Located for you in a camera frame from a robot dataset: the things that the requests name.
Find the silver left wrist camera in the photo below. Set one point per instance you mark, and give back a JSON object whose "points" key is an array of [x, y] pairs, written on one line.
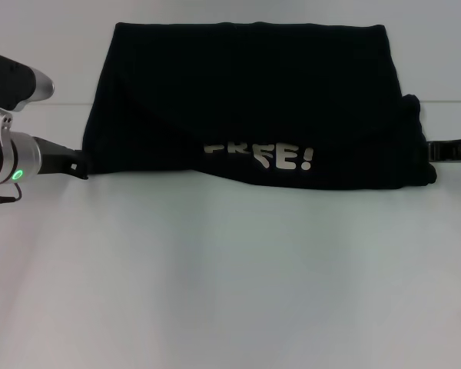
{"points": [[23, 84]]}

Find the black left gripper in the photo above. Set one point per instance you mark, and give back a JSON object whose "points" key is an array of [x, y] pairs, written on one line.
{"points": [[57, 159]]}

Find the black shirt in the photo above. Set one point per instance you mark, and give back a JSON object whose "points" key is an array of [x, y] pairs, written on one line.
{"points": [[253, 96]]}

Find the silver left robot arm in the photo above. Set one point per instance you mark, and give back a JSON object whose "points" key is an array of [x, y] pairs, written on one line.
{"points": [[11, 157]]}

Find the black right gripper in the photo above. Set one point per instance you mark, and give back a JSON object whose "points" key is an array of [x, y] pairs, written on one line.
{"points": [[453, 150]]}

